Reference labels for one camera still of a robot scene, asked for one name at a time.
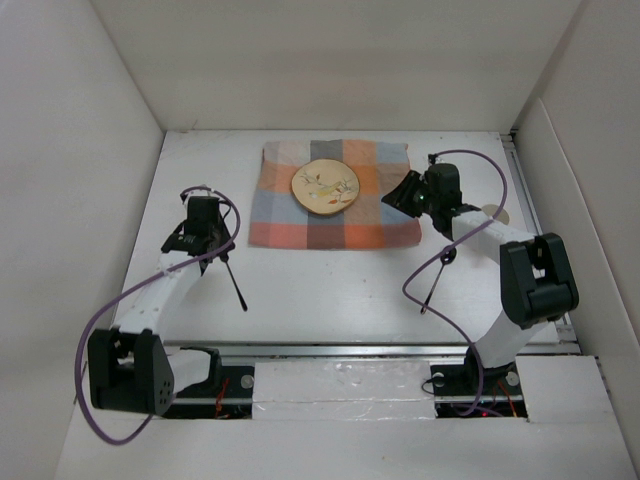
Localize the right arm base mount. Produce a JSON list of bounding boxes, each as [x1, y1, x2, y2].
[[422, 362, 527, 418]]

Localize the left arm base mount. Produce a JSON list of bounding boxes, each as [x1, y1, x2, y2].
[[163, 365, 254, 420]]

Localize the aluminium rail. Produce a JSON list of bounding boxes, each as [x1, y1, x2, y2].
[[500, 134, 578, 345], [164, 340, 581, 359]]

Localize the checkered orange blue cloth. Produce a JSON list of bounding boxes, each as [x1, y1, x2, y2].
[[248, 139, 422, 250]]

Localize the aluminium right side rail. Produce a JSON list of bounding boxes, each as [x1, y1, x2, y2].
[[500, 134, 578, 345]]

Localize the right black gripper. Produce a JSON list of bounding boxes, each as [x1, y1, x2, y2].
[[380, 169, 439, 218]]

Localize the pink ceramic cup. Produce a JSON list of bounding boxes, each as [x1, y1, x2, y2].
[[481, 204, 510, 225]]

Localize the beige floral ceramic plate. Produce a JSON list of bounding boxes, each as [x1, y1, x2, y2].
[[291, 159, 360, 216]]

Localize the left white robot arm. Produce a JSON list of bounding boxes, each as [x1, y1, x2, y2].
[[88, 192, 237, 416]]

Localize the black metal fork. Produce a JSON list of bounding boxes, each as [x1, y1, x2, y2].
[[220, 255, 248, 312]]

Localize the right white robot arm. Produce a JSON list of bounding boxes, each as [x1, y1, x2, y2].
[[382, 163, 579, 394]]

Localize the black metal spoon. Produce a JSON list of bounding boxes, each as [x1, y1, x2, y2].
[[420, 248, 457, 315]]

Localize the aluminium front rail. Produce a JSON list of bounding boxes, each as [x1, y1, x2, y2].
[[164, 340, 581, 359]]

